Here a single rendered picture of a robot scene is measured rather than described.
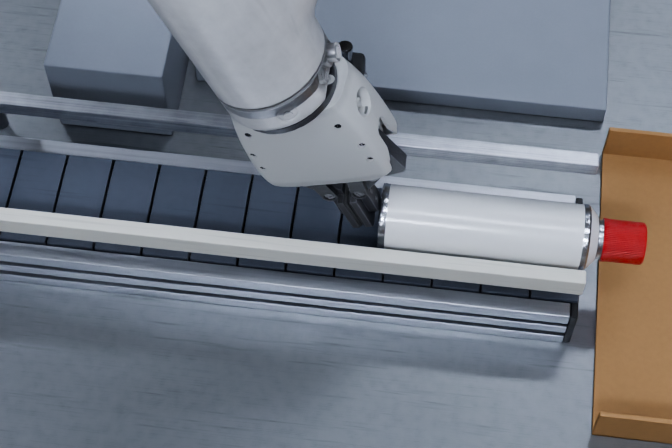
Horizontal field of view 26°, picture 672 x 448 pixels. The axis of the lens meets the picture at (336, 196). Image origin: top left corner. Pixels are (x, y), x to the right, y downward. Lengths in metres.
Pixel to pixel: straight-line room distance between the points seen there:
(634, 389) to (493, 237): 0.17
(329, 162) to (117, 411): 0.27
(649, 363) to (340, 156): 0.32
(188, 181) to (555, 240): 0.30
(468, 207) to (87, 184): 0.31
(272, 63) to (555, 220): 0.30
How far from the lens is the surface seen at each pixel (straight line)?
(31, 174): 1.21
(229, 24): 0.89
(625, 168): 1.27
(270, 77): 0.93
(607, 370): 1.18
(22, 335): 1.20
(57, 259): 1.17
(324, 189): 1.09
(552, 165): 1.11
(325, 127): 0.99
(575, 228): 1.12
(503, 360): 1.17
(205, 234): 1.12
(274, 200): 1.17
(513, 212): 1.12
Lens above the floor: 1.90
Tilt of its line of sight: 60 degrees down
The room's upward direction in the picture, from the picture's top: straight up
